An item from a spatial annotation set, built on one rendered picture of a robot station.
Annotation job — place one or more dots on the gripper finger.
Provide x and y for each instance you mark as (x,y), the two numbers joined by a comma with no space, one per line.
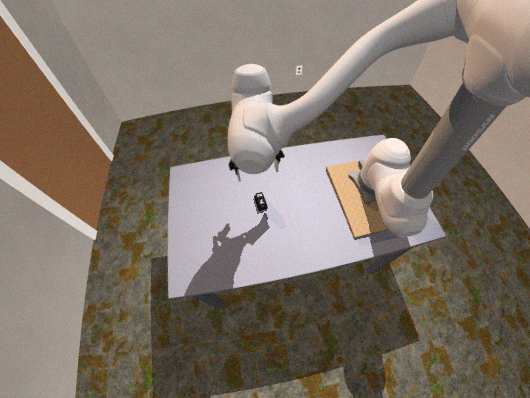
(232,166)
(277,160)

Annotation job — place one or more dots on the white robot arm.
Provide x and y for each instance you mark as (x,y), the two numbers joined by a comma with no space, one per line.
(496,74)

